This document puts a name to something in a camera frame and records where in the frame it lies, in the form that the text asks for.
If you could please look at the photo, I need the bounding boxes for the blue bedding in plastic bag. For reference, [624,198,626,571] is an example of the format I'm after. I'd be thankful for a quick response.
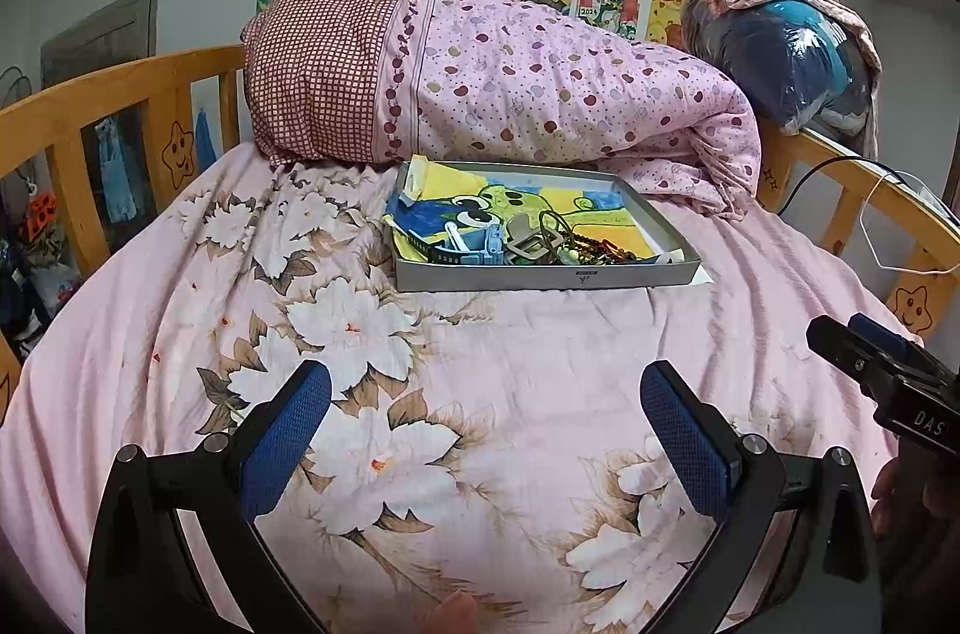
[681,0,878,137]

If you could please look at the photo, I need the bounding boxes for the blue hair clip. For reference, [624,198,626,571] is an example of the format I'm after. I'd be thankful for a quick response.
[469,225,506,265]

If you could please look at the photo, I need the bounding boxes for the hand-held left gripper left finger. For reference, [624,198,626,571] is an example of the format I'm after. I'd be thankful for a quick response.
[85,361,332,634]

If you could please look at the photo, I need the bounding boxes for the white cable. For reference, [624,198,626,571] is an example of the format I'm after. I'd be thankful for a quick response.
[857,172,960,277]

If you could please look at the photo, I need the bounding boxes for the blue hanging cloth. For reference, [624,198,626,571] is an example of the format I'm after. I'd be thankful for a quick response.
[96,116,141,224]

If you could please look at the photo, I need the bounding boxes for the frog crayon drawing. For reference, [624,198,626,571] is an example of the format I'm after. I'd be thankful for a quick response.
[390,161,662,265]

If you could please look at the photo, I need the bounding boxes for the person's right hand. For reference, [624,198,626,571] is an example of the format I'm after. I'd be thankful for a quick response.
[872,452,960,599]

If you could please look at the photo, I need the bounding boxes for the pink floral bed sheet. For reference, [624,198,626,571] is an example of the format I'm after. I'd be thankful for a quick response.
[0,143,960,634]

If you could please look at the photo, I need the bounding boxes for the pink dotted quilt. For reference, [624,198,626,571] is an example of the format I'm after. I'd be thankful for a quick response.
[240,0,763,223]

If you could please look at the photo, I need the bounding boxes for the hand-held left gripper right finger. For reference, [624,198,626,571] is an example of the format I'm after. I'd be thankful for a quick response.
[639,361,883,634]

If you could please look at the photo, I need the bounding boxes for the wooden bed frame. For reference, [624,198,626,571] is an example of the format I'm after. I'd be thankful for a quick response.
[0,44,960,395]

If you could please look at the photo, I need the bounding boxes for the grey shallow cardboard box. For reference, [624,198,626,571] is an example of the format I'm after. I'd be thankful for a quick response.
[385,157,710,295]

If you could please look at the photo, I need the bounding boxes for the red cord beaded bracelet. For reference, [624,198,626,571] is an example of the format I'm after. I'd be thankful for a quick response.
[570,233,640,265]

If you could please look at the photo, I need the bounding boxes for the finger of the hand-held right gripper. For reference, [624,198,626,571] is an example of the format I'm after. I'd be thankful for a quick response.
[847,313,924,351]
[806,315,960,392]

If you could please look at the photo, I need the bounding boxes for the dark hair tie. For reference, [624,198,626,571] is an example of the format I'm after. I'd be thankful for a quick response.
[537,209,584,254]

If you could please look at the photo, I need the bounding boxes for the silver belt buckle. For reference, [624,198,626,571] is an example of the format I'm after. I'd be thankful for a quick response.
[505,220,565,267]

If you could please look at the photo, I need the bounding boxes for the electric fan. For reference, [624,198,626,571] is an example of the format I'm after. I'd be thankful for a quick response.
[0,66,32,114]

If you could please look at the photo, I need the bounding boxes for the black cable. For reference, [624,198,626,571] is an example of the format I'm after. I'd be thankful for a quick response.
[778,154,895,217]

